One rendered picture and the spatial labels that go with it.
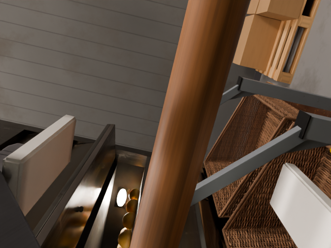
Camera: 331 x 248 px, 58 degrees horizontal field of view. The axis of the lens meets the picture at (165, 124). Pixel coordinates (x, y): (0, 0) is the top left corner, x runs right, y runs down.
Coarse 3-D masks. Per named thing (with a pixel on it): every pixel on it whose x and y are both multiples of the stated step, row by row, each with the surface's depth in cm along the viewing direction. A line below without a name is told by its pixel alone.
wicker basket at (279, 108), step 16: (256, 96) 144; (240, 112) 164; (256, 112) 164; (272, 112) 157; (288, 112) 119; (224, 128) 167; (240, 128) 167; (256, 128) 167; (272, 128) 153; (288, 128) 111; (224, 144) 170; (240, 144) 170; (256, 144) 170; (208, 160) 173; (224, 160) 173; (304, 160) 114; (208, 176) 155; (256, 176) 117; (224, 192) 140; (240, 192) 119; (224, 208) 120
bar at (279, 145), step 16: (240, 80) 96; (256, 80) 100; (224, 96) 99; (240, 96) 99; (272, 96) 97; (288, 96) 97; (304, 96) 97; (320, 96) 97; (304, 112) 52; (304, 128) 50; (320, 128) 50; (272, 144) 53; (288, 144) 52; (304, 144) 53; (320, 144) 53; (240, 160) 54; (256, 160) 53; (224, 176) 54; (240, 176) 54; (208, 192) 55
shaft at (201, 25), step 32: (192, 0) 15; (224, 0) 14; (192, 32) 15; (224, 32) 14; (192, 64) 15; (224, 64) 15; (192, 96) 15; (160, 128) 16; (192, 128) 15; (160, 160) 16; (192, 160) 16; (160, 192) 17; (192, 192) 17; (160, 224) 17
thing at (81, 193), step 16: (112, 128) 159; (112, 144) 161; (96, 160) 123; (112, 160) 163; (80, 176) 104; (96, 176) 124; (80, 192) 101; (96, 192) 126; (64, 208) 85; (48, 224) 77; (64, 224) 86; (80, 224) 103; (48, 240) 74; (64, 240) 86
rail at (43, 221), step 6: (108, 126) 162; (102, 132) 151; (96, 144) 135; (90, 150) 128; (84, 162) 116; (78, 168) 110; (72, 174) 105; (72, 180) 101; (66, 186) 97; (60, 192) 93; (60, 198) 90; (54, 204) 87; (48, 210) 84; (48, 216) 81; (42, 222) 78; (36, 228) 76; (36, 234) 74
